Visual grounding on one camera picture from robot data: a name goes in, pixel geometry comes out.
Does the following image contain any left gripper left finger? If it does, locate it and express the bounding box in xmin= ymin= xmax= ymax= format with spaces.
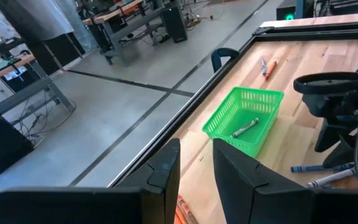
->
xmin=0 ymin=138 xmax=181 ymax=224

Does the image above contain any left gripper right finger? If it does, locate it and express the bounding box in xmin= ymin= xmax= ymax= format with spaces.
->
xmin=213 ymin=138 xmax=358 ymax=224

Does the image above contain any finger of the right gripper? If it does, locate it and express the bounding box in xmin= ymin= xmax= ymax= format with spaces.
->
xmin=323 ymin=139 xmax=357 ymax=169
xmin=314 ymin=119 xmax=343 ymax=153

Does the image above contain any grey blue crayon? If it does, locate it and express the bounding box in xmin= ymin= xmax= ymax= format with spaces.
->
xmin=306 ymin=167 xmax=357 ymax=189

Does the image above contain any grey white crayon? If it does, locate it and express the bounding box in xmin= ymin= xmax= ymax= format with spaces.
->
xmin=230 ymin=117 xmax=260 ymax=139

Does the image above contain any orange crayon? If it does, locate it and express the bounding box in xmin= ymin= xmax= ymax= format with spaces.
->
xmin=177 ymin=195 xmax=200 ymax=224
xmin=173 ymin=205 xmax=186 ymax=224
xmin=265 ymin=60 xmax=278 ymax=81

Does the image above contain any green plastic basket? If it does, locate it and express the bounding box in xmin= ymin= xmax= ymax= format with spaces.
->
xmin=201 ymin=86 xmax=285 ymax=158

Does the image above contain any light wood workbench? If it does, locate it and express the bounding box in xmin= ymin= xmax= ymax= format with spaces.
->
xmin=259 ymin=12 xmax=358 ymax=29

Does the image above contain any black box with green light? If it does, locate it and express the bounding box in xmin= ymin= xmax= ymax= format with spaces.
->
xmin=275 ymin=0 xmax=306 ymax=21

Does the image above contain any black computer blue light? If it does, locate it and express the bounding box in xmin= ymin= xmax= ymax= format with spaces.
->
xmin=0 ymin=115 xmax=35 ymax=178

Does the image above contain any grey workbench wood top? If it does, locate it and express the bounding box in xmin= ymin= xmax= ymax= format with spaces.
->
xmin=82 ymin=0 xmax=167 ymax=66
xmin=0 ymin=54 xmax=76 ymax=125

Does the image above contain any black cabinet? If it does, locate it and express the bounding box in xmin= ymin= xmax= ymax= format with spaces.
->
xmin=26 ymin=32 xmax=86 ymax=77

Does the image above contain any black computer tower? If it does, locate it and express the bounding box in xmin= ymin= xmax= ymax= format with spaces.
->
xmin=162 ymin=5 xmax=188 ymax=44

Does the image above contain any dark grey curtain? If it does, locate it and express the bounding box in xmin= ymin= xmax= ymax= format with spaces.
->
xmin=0 ymin=0 xmax=74 ymax=44

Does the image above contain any black table frame rail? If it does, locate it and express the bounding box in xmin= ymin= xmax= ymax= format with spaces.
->
xmin=107 ymin=21 xmax=358 ymax=188

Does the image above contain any black curved handle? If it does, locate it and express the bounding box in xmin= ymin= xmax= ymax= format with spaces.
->
xmin=211 ymin=47 xmax=241 ymax=73

